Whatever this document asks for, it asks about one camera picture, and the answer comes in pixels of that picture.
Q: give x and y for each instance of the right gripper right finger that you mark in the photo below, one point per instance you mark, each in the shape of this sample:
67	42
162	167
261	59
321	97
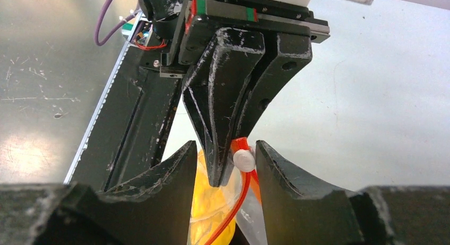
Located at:
300	208

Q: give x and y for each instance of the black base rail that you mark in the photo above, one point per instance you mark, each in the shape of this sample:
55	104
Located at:
128	131

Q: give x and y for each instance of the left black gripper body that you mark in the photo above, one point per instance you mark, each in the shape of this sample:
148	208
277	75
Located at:
181	29

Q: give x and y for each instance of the clear zip bag orange zipper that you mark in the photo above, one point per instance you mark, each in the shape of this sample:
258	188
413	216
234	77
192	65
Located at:
245	216

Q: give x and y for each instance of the yellow corn cob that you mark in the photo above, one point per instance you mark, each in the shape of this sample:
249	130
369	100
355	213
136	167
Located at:
210	205

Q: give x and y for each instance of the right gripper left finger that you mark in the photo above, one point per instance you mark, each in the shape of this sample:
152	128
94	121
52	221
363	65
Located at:
152	208

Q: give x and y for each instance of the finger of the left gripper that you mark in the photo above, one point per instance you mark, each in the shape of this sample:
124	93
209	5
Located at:
285	55
213	91

